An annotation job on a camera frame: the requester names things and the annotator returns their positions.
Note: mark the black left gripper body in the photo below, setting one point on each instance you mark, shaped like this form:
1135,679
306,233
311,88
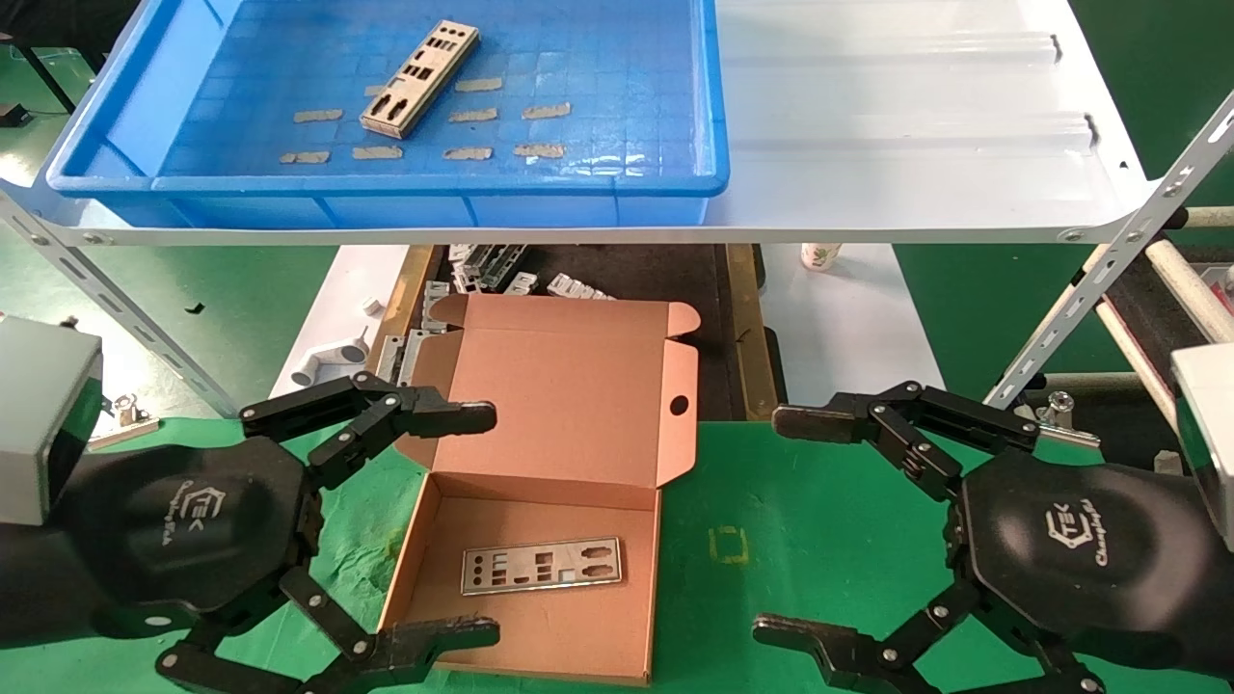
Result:
183,525

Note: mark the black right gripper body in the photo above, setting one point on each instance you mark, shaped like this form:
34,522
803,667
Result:
1080,549

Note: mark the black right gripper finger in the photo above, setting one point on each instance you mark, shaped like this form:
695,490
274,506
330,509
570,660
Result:
868,665
916,424

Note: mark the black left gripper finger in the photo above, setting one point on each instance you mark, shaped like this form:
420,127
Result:
386,655
386,414

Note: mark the silver metal I/O shield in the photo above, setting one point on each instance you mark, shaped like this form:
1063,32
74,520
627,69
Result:
554,551
434,58

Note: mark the open brown cardboard box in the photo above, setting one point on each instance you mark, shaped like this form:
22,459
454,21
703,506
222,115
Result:
559,405

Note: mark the blue plastic tray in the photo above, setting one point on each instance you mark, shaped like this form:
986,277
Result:
627,96

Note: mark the white plastic pipe fitting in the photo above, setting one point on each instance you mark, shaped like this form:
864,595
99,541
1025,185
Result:
328,361

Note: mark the silver binder clip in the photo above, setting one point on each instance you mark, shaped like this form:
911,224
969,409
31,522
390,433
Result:
130,419
1060,414

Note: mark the white paper cup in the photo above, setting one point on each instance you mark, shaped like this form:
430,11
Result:
819,255

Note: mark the white rack tube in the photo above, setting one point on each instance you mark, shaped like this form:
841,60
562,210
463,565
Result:
1205,217
1133,357
1191,284

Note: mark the grey slotted angle strut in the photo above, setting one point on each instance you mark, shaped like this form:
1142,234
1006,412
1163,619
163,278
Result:
1109,260
125,308

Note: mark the black rack belt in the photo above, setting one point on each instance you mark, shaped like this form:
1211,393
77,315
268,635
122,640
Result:
1157,318

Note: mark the white metal shelf board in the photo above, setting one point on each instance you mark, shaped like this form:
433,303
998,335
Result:
868,145

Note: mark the black stand leg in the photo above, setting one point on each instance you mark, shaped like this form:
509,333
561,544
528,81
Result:
43,77

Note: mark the silver metal bracket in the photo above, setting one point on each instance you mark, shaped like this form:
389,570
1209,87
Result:
388,359
522,283
415,352
574,286
501,262
461,265
434,304

